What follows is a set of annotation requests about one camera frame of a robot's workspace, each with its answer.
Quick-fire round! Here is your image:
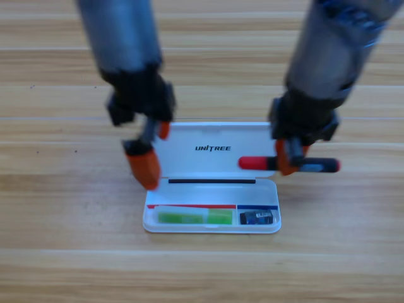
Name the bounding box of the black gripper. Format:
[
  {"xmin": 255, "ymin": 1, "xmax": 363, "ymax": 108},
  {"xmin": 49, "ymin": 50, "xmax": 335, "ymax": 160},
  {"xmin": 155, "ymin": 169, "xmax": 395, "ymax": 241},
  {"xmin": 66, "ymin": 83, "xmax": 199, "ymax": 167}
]
[
  {"xmin": 105, "ymin": 68, "xmax": 177, "ymax": 191},
  {"xmin": 268, "ymin": 88, "xmax": 342, "ymax": 177}
]

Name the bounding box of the red and black marker pen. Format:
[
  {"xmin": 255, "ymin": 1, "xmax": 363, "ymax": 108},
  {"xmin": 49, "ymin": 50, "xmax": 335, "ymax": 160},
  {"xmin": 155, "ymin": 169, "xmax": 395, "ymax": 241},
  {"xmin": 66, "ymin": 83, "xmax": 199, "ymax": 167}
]
[{"xmin": 238, "ymin": 155, "xmax": 342, "ymax": 174}]

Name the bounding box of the white Unitree pencil case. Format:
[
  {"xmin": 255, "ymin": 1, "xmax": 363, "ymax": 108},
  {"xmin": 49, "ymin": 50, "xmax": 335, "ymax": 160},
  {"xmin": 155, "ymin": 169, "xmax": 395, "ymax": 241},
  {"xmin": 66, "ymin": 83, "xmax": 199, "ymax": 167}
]
[{"xmin": 141, "ymin": 121, "xmax": 282, "ymax": 235}]

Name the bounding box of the black eraser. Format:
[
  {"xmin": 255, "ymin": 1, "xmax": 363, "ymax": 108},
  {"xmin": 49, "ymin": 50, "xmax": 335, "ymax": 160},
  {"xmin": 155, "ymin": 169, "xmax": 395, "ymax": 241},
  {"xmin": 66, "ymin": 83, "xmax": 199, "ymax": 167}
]
[{"xmin": 239, "ymin": 208, "xmax": 274, "ymax": 226}]

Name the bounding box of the green highlighter pen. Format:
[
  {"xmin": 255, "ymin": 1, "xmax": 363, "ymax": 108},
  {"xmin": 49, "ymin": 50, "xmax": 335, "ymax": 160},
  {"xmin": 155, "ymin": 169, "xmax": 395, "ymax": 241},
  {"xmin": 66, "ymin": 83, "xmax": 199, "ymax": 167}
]
[{"xmin": 157, "ymin": 207, "xmax": 234, "ymax": 226}]

